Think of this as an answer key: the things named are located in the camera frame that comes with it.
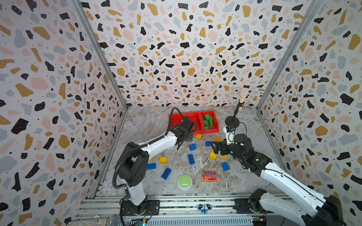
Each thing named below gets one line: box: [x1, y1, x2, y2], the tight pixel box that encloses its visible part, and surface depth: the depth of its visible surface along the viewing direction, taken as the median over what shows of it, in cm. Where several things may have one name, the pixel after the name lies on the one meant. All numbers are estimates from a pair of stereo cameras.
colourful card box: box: [201, 170, 218, 182], surface depth 85 cm
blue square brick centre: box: [189, 143, 197, 152], surface depth 100 cm
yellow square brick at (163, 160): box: [158, 156, 168, 165], surface depth 91 cm
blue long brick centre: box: [188, 153, 196, 166], surface depth 92 cm
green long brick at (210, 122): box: [209, 115, 214, 130], surface depth 112 cm
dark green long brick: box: [202, 116, 209, 130], surface depth 111 cm
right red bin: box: [200, 110, 220, 134], surface depth 110 cm
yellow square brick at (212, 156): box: [209, 151, 218, 160], surface depth 94 cm
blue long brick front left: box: [161, 167, 172, 181], surface depth 86 cm
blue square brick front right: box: [221, 161, 230, 171], surface depth 91 cm
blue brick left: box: [146, 162, 157, 170], surface depth 90 cm
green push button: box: [177, 173, 193, 191], surface depth 82 cm
